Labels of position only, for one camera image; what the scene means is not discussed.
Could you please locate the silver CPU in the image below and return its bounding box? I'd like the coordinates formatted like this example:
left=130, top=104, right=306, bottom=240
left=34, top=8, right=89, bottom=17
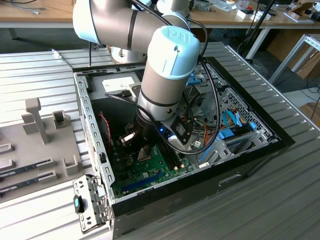
left=136, top=146, right=151, bottom=161

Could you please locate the black RAM slot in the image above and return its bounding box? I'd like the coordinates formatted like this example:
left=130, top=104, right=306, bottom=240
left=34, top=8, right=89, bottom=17
left=166, top=147, right=182, bottom=170
left=159, top=143, right=175, bottom=172
left=172, top=151, right=185, bottom=169
left=162, top=144, right=178, bottom=171

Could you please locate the green motherboard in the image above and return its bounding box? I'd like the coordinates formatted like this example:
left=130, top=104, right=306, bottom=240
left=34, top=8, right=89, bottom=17
left=109, top=119, right=197, bottom=198

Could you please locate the blue expansion slot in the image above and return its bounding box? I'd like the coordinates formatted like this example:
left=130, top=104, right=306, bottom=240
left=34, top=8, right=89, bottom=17
left=121, top=171, right=162, bottom=191

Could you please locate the grey power supply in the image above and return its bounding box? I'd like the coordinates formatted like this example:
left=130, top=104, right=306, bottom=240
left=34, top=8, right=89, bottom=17
left=89, top=75, right=143, bottom=126

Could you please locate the blue disk carrier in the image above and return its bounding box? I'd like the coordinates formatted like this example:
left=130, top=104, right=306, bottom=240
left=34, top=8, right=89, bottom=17
left=186, top=73, right=202, bottom=87
left=197, top=142, right=215, bottom=165
left=218, top=129, right=238, bottom=140

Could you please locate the grey metal disk bay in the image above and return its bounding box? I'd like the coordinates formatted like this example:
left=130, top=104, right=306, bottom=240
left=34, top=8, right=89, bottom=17
left=184, top=64, right=227, bottom=120
left=197, top=123, right=270, bottom=169

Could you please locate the black PC case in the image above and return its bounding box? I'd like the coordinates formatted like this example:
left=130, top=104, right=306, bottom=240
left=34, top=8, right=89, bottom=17
left=72, top=56, right=296, bottom=240

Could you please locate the grey expansion slot latch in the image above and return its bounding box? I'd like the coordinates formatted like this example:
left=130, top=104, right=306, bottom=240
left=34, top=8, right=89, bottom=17
left=72, top=174, right=114, bottom=235

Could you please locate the grey parts rack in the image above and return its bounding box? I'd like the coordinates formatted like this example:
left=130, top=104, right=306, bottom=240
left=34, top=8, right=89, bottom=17
left=0, top=97, right=85, bottom=201

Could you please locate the RAM stick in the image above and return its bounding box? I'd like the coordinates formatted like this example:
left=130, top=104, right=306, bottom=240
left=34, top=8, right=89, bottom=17
left=0, top=176, right=42, bottom=195
left=0, top=163, right=40, bottom=178

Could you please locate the wooden desk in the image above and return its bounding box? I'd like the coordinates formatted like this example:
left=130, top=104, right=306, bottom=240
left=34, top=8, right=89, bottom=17
left=189, top=0, right=320, bottom=61
left=0, top=0, right=76, bottom=30

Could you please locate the white box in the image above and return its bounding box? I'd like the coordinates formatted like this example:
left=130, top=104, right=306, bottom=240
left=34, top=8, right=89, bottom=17
left=236, top=8, right=272, bottom=21

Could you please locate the black tripod pole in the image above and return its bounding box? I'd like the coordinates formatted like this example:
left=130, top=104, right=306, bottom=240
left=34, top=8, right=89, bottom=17
left=243, top=0, right=277, bottom=63

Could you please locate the brown cardboard sheet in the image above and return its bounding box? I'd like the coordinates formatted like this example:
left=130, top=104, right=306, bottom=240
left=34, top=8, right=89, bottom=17
left=266, top=29, right=320, bottom=80

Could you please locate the brown cardboard box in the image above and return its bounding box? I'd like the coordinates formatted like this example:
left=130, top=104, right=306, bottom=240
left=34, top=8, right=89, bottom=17
left=298, top=101, right=320, bottom=121

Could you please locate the open cardboard box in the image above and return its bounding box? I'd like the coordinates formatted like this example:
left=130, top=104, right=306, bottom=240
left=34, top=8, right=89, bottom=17
left=284, top=0, right=320, bottom=25

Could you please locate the black camera bracket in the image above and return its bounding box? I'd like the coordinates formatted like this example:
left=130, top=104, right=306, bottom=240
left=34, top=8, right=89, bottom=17
left=159, top=116, right=195, bottom=146

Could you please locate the red black twisted wire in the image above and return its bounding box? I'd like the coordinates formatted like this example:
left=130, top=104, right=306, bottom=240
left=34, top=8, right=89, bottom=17
left=97, top=112, right=113, bottom=151

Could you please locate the black plugged cable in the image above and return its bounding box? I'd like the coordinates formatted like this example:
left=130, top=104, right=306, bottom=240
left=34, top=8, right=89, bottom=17
left=104, top=89, right=161, bottom=126

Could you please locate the orange red wire bundle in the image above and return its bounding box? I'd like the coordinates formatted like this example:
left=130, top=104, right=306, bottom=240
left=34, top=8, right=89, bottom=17
left=194, top=122, right=211, bottom=147

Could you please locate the black camera cable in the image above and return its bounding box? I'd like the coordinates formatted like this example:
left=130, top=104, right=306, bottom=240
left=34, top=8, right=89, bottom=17
left=131, top=0, right=223, bottom=153

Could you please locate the blue flat data wire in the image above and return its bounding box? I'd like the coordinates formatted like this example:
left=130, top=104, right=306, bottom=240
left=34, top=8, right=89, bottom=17
left=221, top=109, right=248, bottom=128

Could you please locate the black latch handle blue button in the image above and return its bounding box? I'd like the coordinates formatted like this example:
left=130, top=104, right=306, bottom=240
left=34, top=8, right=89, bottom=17
left=72, top=195, right=86, bottom=214

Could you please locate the grey loose cable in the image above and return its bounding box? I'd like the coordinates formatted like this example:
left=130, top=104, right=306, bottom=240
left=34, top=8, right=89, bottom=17
left=49, top=47, right=63, bottom=60

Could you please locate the aluminium frame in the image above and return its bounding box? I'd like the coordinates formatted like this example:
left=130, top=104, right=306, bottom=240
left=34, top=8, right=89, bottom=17
left=268, top=33, right=320, bottom=86

